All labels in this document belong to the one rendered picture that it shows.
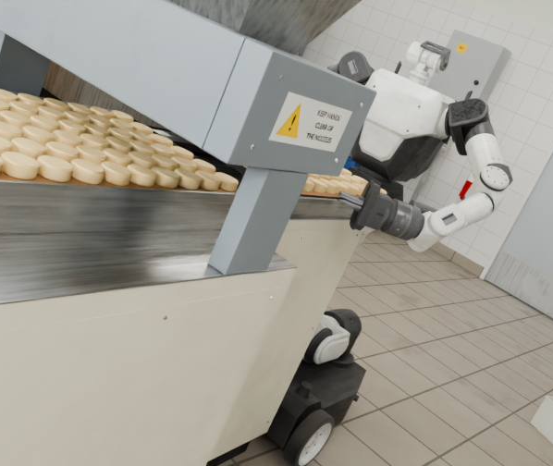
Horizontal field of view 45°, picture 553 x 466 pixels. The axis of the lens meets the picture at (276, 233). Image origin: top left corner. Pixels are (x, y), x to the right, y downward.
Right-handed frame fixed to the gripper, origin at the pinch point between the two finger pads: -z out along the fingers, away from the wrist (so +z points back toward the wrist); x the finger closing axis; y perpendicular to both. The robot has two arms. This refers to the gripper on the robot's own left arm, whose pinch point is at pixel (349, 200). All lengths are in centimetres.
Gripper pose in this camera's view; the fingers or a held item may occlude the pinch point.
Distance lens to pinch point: 163.0
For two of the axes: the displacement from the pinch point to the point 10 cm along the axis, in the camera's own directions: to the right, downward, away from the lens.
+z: 9.1, 3.3, 2.5
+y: 1.3, 3.3, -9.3
